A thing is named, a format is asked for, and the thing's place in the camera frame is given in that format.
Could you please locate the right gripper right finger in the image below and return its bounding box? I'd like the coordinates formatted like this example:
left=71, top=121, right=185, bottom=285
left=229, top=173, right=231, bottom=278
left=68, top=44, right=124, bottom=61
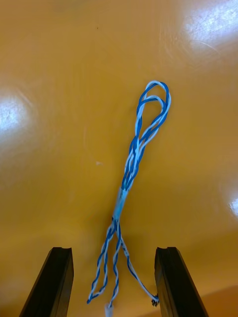
left=154, top=246, right=209, bottom=317

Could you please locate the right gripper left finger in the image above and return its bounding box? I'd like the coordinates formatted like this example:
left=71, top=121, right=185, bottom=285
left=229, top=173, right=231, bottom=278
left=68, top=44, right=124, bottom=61
left=19, top=246, right=74, bottom=317

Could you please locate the yellow-orange plastic bin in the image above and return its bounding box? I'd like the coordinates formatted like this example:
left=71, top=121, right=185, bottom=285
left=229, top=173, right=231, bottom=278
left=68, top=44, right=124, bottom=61
left=0, top=0, right=238, bottom=317

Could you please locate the blue-white twisted wire harness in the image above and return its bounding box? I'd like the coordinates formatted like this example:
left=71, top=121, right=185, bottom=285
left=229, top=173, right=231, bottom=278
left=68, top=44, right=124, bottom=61
left=86, top=80, right=172, bottom=317

